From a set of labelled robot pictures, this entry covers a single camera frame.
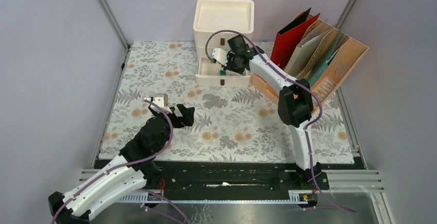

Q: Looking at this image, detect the white three-drawer organizer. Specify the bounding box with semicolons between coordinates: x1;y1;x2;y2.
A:
193;0;255;87

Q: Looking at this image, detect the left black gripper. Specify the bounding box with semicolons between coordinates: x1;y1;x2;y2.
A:
149;104;194;151

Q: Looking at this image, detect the floral table mat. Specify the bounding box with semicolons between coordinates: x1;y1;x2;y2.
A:
98;41;356;164

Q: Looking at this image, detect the orange plastic file rack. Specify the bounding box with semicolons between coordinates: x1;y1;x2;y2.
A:
250;11;369;109

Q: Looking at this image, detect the teal folder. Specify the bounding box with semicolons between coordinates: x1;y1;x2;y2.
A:
308;32;345;87

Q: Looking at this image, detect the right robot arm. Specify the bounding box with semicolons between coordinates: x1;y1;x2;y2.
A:
227;35;316;189

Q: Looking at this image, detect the beige folder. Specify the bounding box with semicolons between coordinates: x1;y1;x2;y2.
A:
284;20;332;78

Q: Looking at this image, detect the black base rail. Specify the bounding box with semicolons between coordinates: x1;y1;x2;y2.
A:
145;160;329;201

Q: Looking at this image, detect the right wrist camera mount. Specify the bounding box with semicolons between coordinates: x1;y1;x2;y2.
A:
211;48;228;66

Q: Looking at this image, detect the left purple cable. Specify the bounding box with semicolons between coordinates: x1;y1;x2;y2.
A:
51;99;192;224

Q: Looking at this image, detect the red folder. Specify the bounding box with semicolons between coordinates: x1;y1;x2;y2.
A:
270;8;320;68

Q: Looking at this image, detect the purple cable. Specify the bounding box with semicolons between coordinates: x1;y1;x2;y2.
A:
205;29;358;215
51;99;192;224

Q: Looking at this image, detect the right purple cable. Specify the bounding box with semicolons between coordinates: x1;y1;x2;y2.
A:
205;29;358;215

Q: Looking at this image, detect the light green capped marker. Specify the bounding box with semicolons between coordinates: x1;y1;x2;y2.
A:
219;70;230;76

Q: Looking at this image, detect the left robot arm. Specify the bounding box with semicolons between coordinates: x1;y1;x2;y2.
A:
48;99;195;223

